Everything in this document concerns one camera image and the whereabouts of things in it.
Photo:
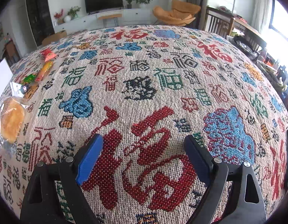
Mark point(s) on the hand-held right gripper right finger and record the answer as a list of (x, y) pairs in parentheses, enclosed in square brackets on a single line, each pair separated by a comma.
[(197, 161)]

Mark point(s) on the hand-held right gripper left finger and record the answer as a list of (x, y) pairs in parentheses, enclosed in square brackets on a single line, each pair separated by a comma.
[(90, 158)]

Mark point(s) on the bread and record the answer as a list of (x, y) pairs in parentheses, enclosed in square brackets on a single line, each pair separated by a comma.
[(12, 119)]

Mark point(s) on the orange sausage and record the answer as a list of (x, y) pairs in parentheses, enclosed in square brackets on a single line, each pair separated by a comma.
[(44, 71)]

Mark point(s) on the white green snack packet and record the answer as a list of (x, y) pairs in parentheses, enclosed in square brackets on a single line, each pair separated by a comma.
[(19, 89)]

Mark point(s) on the green sausage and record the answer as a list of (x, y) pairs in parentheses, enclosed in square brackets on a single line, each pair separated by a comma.
[(29, 78)]

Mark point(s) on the red snack packet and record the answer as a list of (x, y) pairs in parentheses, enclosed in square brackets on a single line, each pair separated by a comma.
[(48, 54)]

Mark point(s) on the white cardboard box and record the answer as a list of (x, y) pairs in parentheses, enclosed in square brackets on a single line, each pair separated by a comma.
[(1, 81)]

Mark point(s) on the printed woven blanket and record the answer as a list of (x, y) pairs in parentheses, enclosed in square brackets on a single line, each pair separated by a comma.
[(146, 86)]

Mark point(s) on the dark wooden chair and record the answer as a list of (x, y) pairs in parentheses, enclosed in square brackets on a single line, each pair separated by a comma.
[(218, 22), (245, 45)]

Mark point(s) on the brown cardboard box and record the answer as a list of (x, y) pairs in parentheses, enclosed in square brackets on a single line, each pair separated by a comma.
[(54, 38)]

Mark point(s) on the wooden side cabinet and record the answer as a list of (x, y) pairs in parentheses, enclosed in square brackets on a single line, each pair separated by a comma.
[(11, 50)]

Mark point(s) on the white round vase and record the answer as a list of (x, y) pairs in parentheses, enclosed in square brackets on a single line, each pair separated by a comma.
[(67, 18)]

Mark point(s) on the wooden dining table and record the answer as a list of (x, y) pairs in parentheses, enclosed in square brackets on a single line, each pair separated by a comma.
[(250, 29)]

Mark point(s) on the wooden stool with metal legs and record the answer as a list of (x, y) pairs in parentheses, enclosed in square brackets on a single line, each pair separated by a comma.
[(110, 16)]

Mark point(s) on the red flower plant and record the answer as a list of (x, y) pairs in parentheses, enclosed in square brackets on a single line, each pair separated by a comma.
[(58, 16)]

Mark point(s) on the green potted plant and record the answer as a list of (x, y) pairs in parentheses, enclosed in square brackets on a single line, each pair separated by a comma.
[(74, 11)]

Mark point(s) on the orange lounge chair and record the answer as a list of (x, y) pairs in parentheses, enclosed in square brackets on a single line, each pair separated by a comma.
[(176, 14)]

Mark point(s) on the white television cabinet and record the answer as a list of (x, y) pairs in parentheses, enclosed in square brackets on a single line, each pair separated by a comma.
[(134, 16)]

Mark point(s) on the bright window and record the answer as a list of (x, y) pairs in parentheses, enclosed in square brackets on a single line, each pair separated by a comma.
[(282, 28)]

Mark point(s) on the black television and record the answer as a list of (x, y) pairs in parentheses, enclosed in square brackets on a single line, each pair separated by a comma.
[(103, 1)]

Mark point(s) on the small dark potted plant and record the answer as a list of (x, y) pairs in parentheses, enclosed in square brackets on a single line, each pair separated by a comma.
[(129, 3)]

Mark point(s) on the grey curtain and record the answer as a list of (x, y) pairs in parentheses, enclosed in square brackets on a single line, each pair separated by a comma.
[(196, 0)]

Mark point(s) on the large leafy potted plant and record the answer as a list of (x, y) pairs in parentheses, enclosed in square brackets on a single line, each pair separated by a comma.
[(142, 0)]

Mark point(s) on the white curtain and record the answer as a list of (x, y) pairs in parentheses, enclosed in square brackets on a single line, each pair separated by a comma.
[(261, 4)]

